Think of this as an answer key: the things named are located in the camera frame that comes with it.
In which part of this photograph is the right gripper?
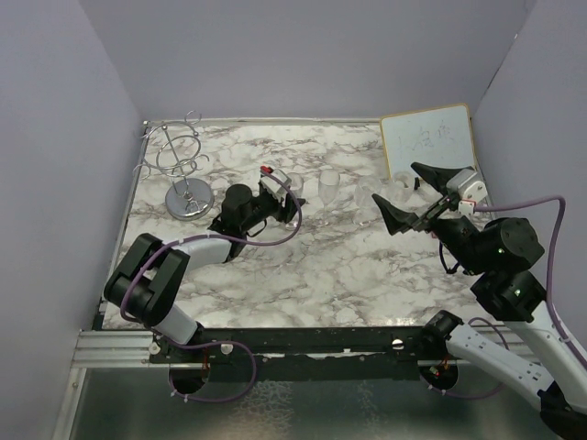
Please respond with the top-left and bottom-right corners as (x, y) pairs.
(372, 160), (488, 273)

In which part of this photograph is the clear wine glass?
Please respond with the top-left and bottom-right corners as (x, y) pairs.
(318, 170), (340, 226)
(386, 171), (415, 205)
(353, 176), (382, 226)
(285, 172), (305, 230)

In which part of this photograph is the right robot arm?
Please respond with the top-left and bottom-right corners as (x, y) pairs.
(372, 162), (586, 439)

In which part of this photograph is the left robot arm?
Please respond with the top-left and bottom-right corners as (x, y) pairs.
(104, 182), (305, 362)

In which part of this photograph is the chrome wine glass rack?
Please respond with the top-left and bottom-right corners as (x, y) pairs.
(133, 111), (215, 221)

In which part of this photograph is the small whiteboard on stand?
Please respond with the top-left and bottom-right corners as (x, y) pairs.
(380, 104), (477, 176)

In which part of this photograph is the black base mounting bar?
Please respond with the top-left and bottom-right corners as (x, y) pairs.
(150, 315), (478, 381)

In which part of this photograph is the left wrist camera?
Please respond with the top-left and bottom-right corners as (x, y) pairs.
(260, 166), (292, 203)

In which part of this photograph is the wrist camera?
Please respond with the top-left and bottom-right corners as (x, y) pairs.
(260, 166), (292, 203)
(447, 168), (488, 217)

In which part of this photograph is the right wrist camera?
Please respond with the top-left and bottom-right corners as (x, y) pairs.
(447, 168), (488, 217)

